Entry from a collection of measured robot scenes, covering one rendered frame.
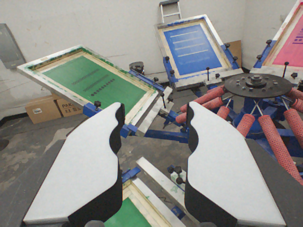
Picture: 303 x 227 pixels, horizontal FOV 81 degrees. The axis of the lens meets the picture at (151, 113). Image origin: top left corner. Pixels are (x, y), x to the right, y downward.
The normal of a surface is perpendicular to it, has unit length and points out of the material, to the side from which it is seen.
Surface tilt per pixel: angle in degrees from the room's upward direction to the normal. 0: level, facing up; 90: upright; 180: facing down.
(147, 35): 90
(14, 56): 90
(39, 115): 91
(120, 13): 90
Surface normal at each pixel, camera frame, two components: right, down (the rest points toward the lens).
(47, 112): 0.21, 0.48
